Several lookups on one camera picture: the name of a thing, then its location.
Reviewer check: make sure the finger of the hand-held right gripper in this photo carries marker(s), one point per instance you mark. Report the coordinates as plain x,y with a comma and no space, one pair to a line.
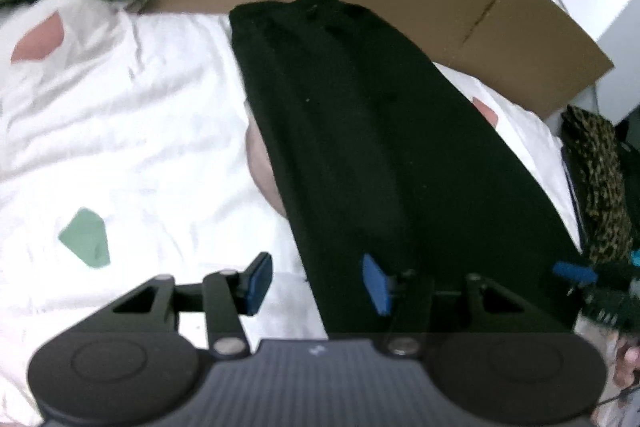
575,273

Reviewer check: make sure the person's right hand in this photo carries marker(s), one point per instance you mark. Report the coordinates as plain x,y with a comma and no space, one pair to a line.
629,364

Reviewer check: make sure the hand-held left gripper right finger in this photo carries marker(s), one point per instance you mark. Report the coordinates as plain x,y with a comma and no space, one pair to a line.
375,284

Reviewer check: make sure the black garment with floral lining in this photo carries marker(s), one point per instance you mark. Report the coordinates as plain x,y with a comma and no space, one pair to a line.
375,132

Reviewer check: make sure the leopard print cloth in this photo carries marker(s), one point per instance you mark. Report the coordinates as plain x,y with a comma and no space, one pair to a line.
600,167

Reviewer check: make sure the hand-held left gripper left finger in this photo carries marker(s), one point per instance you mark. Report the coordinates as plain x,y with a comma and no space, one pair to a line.
260,283

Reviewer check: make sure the white printed bed sheet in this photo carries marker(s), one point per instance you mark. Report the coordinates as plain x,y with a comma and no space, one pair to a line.
125,132

